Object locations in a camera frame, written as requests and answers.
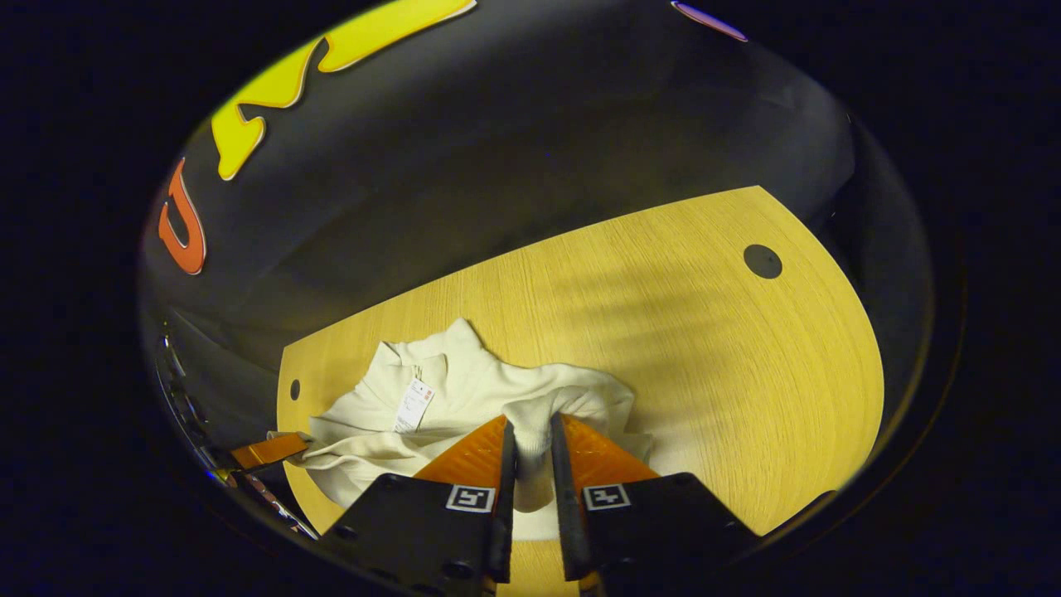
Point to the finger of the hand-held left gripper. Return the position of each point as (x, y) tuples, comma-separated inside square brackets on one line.
[(269, 450)]

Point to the cream knit sweater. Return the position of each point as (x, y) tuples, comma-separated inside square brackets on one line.
[(464, 381)]

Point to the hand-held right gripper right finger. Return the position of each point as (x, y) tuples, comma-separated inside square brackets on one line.
[(568, 514)]

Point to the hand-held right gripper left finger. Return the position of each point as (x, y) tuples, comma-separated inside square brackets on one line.
[(506, 514)]

